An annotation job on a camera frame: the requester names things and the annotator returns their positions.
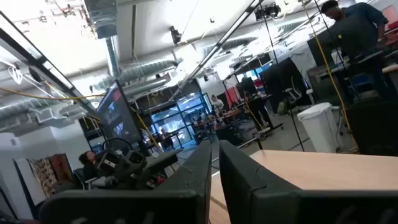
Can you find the black ceiling camera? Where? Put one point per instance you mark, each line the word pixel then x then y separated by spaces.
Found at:
pixel 175 35

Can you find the white trash bin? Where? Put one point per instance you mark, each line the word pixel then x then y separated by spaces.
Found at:
pixel 320 130

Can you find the silver air duct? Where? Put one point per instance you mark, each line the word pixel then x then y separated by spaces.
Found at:
pixel 140 71

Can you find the black ceiling spotlight cluster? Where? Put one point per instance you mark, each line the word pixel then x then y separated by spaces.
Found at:
pixel 267 12

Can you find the large black box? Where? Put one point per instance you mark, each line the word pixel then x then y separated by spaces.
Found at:
pixel 373 127

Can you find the silver vertical duct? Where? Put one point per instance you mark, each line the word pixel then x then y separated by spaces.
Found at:
pixel 102 18

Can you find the large black monitor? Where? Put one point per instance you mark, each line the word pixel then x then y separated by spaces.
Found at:
pixel 119 115

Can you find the black tripod pole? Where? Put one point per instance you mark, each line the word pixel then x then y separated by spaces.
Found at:
pixel 281 77

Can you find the blue chair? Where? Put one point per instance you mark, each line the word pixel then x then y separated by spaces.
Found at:
pixel 362 82

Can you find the brown hanging cloth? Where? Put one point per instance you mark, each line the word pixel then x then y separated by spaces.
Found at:
pixel 62 168

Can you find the black ceiling rail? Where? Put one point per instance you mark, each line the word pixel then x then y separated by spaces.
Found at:
pixel 217 46

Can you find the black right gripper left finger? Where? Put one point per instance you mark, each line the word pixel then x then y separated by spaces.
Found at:
pixel 155 208

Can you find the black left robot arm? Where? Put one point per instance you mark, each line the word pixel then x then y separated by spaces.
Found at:
pixel 130 174

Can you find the person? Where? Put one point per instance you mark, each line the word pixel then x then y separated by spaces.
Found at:
pixel 90 169
pixel 357 28
pixel 217 102

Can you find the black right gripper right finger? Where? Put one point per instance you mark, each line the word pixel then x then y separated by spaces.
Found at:
pixel 280 208

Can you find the patterned hanging cloth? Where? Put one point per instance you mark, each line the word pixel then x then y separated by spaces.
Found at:
pixel 43 177

